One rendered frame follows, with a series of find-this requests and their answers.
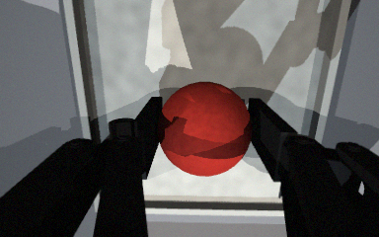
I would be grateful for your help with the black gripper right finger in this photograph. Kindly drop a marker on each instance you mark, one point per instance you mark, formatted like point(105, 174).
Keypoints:
point(319, 186)

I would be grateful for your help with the red ball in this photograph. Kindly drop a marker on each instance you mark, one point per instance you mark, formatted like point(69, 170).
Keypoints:
point(204, 129)

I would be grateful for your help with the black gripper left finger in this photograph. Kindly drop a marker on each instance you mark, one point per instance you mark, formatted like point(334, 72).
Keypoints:
point(49, 202)

